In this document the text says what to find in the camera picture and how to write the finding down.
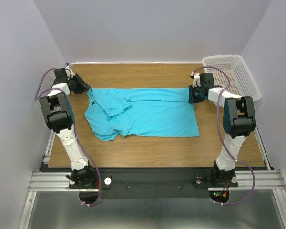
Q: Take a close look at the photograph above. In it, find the turquoise t-shirt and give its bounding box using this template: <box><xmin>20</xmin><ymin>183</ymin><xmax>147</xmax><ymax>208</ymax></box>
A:
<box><xmin>84</xmin><ymin>88</ymin><xmax>200</xmax><ymax>141</ymax></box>

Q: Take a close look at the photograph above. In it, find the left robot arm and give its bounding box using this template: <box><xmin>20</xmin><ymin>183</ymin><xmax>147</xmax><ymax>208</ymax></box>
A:
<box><xmin>35</xmin><ymin>67</ymin><xmax>97</xmax><ymax>188</ymax></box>

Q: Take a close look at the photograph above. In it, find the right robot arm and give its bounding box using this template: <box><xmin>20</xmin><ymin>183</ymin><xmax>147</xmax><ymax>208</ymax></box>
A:
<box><xmin>188</xmin><ymin>72</ymin><xmax>256</xmax><ymax>186</ymax></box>

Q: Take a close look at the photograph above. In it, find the white plastic basket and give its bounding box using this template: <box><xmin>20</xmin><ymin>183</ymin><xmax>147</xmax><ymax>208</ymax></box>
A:
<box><xmin>202</xmin><ymin>54</ymin><xmax>262</xmax><ymax>101</ymax></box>

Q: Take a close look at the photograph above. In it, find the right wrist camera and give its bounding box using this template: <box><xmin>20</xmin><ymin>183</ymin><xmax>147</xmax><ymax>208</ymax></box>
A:
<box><xmin>190</xmin><ymin>72</ymin><xmax>201</xmax><ymax>88</ymax></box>

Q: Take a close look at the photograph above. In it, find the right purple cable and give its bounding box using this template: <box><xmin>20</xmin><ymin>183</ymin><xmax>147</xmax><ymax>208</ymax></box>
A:
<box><xmin>190</xmin><ymin>66</ymin><xmax>255</xmax><ymax>206</ymax></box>

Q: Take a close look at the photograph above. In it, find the left aluminium side rail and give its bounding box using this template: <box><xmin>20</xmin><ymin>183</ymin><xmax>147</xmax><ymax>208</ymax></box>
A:
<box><xmin>43</xmin><ymin>63</ymin><xmax>73</xmax><ymax>164</ymax></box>

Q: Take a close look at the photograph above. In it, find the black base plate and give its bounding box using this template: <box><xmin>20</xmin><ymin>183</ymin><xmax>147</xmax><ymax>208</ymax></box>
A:
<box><xmin>66</xmin><ymin>168</ymin><xmax>238</xmax><ymax>199</ymax></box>

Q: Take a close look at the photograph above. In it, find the aluminium frame rail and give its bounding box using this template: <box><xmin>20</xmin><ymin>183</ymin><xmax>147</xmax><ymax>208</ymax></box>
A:
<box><xmin>29</xmin><ymin>170</ymin><xmax>286</xmax><ymax>192</ymax></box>

